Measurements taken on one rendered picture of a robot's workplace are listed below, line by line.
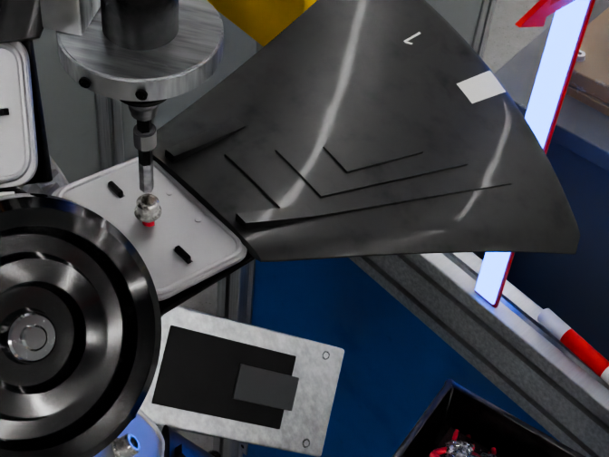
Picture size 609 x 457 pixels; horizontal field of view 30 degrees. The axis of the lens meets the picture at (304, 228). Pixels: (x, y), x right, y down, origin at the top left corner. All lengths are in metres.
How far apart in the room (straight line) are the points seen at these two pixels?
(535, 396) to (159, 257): 0.52
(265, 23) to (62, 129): 0.65
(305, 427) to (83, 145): 0.96
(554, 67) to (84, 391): 0.44
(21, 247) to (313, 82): 0.24
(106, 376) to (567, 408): 0.55
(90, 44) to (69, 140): 1.13
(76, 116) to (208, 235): 1.03
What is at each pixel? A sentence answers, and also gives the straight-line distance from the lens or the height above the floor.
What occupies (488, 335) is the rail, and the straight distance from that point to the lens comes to 1.00.
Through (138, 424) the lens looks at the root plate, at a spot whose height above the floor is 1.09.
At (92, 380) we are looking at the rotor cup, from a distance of 0.50.
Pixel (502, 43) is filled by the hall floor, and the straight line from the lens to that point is 2.71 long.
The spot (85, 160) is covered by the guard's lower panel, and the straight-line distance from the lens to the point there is 1.65.
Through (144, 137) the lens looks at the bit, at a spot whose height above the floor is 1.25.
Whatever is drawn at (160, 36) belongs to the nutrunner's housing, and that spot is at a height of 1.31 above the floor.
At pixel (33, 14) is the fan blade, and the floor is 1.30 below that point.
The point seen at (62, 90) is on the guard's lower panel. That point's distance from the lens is 1.55.
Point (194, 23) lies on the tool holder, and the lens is 0.49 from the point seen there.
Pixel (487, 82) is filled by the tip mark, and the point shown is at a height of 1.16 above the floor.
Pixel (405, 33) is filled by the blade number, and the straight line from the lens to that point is 0.71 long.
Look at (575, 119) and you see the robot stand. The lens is 1.08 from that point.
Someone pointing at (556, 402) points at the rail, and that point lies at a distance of 0.99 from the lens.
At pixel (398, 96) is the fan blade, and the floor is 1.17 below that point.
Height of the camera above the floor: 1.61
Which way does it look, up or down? 47 degrees down
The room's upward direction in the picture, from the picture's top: 6 degrees clockwise
